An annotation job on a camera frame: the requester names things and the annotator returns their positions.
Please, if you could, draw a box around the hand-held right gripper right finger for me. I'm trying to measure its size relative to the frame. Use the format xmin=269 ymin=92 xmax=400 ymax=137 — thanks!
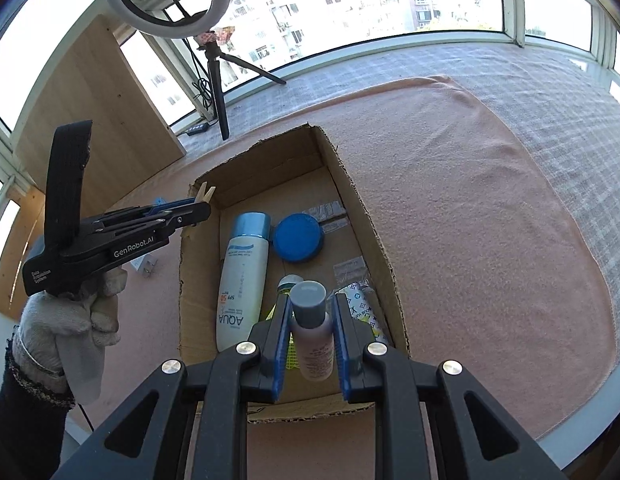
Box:
xmin=334 ymin=292 xmax=566 ymax=480

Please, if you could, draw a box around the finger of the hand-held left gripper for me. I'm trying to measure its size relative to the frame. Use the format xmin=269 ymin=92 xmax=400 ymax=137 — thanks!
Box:
xmin=97 ymin=198 xmax=201 ymax=220
xmin=82 ymin=203 xmax=212 ymax=236

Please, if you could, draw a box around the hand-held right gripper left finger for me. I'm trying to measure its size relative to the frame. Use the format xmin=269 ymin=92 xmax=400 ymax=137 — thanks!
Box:
xmin=52 ymin=292 xmax=294 ymax=480

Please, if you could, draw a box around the wooden clothespin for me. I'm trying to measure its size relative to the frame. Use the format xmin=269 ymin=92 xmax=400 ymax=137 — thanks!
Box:
xmin=189 ymin=181 xmax=217 ymax=228

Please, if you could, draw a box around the small pink bottle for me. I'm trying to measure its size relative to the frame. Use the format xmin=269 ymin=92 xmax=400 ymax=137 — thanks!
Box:
xmin=289 ymin=280 xmax=335 ymax=383

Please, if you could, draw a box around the patterned lighter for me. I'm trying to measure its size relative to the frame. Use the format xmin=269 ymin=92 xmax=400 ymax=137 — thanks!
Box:
xmin=335 ymin=282 xmax=391 ymax=346

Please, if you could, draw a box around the white charger plug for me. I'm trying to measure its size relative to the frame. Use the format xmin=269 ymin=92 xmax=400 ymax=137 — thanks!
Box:
xmin=132 ymin=255 xmax=158 ymax=278

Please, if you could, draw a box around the yellow shuttlecock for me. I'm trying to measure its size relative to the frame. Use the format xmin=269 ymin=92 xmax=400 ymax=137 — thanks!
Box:
xmin=262 ymin=274 xmax=303 ymax=372

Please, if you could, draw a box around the white blue sunscreen bottle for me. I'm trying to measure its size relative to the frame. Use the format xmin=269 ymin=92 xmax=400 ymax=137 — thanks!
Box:
xmin=216 ymin=212 xmax=271 ymax=353

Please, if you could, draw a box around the blue round lid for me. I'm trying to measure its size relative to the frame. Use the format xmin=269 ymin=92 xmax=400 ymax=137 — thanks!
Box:
xmin=272 ymin=213 xmax=325 ymax=263

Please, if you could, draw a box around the cardboard box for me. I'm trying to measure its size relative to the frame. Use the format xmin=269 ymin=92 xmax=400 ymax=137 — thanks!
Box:
xmin=177 ymin=122 xmax=411 ymax=423

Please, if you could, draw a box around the person's left forearm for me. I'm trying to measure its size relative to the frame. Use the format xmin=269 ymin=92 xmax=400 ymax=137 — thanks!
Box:
xmin=0 ymin=340 xmax=78 ymax=480

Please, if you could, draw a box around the person's left hand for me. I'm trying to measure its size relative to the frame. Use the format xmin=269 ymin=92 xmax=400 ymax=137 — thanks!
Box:
xmin=12 ymin=266 xmax=128 ymax=406

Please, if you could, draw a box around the slatted pine wood panel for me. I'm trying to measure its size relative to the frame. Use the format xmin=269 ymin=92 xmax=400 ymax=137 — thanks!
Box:
xmin=0 ymin=187 xmax=45 ymax=318

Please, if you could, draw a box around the large light wooden board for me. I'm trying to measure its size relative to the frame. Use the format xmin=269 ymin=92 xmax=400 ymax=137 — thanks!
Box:
xmin=14 ymin=15 xmax=187 ymax=193

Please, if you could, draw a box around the checkered cloth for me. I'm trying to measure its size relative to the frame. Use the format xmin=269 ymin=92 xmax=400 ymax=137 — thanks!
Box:
xmin=180 ymin=42 xmax=620 ymax=376

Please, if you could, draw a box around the black ring light cable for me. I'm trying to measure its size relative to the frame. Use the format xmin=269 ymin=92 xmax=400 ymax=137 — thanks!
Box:
xmin=190 ymin=35 xmax=215 ymax=121

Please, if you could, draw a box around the white window frame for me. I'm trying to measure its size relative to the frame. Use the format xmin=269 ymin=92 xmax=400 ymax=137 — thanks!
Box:
xmin=0 ymin=0 xmax=620 ymax=191

